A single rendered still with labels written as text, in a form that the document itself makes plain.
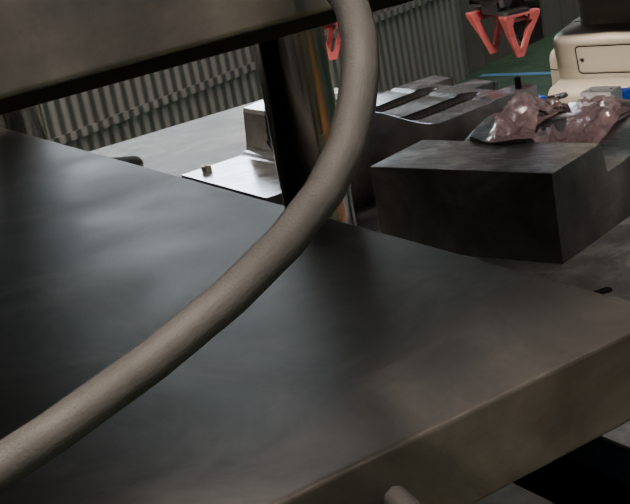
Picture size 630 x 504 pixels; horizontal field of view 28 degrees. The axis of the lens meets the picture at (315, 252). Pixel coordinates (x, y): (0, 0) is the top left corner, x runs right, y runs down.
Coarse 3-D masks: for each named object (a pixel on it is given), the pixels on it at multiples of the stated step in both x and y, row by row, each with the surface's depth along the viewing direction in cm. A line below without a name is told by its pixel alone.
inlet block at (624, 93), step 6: (588, 90) 187; (594, 90) 186; (600, 90) 185; (606, 90) 185; (612, 90) 184; (618, 90) 185; (624, 90) 188; (582, 96) 186; (588, 96) 186; (618, 96) 185; (624, 96) 187
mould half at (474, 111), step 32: (384, 96) 207; (448, 96) 198; (480, 96) 192; (512, 96) 191; (256, 128) 193; (384, 128) 179; (416, 128) 182; (448, 128) 185; (256, 160) 192; (256, 192) 174; (352, 192) 178
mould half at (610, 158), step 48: (432, 144) 162; (480, 144) 157; (528, 144) 153; (576, 144) 149; (624, 144) 156; (384, 192) 157; (432, 192) 152; (480, 192) 147; (528, 192) 143; (576, 192) 145; (624, 192) 154; (432, 240) 155; (480, 240) 150; (528, 240) 145; (576, 240) 145
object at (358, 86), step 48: (336, 0) 46; (336, 144) 43; (336, 192) 42; (288, 240) 41; (240, 288) 40; (192, 336) 39; (96, 384) 38; (144, 384) 39; (48, 432) 37; (0, 480) 37
